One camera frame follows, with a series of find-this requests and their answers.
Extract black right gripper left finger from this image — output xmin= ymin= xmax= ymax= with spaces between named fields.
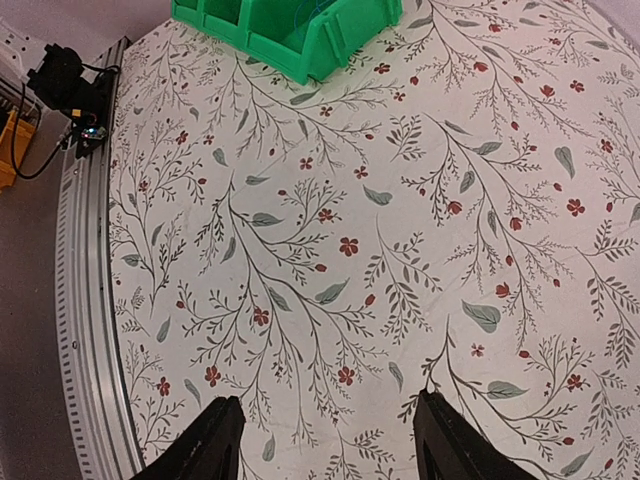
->
xmin=132 ymin=396 xmax=246 ymax=480

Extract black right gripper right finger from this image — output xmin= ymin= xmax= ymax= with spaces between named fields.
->
xmin=413 ymin=389 xmax=533 ymax=480

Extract floral table mat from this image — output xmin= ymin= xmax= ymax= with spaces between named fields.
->
xmin=109 ymin=1 xmax=639 ymax=479

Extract yellow storage bins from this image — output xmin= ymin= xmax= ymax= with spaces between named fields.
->
xmin=0 ymin=110 xmax=36 ymax=189

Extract green bin right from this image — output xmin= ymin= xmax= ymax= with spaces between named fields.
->
xmin=240 ymin=0 xmax=403 ymax=85

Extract green bin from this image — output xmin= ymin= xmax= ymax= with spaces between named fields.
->
xmin=171 ymin=0 xmax=244 ymax=45
xmin=240 ymin=0 xmax=403 ymax=85

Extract green bin middle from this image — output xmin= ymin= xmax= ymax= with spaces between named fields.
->
xmin=171 ymin=0 xmax=244 ymax=45

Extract front aluminium rail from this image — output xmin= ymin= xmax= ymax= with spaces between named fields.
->
xmin=52 ymin=37 xmax=149 ymax=480

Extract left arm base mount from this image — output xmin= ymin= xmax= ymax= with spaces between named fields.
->
xmin=27 ymin=44 xmax=121 ymax=158

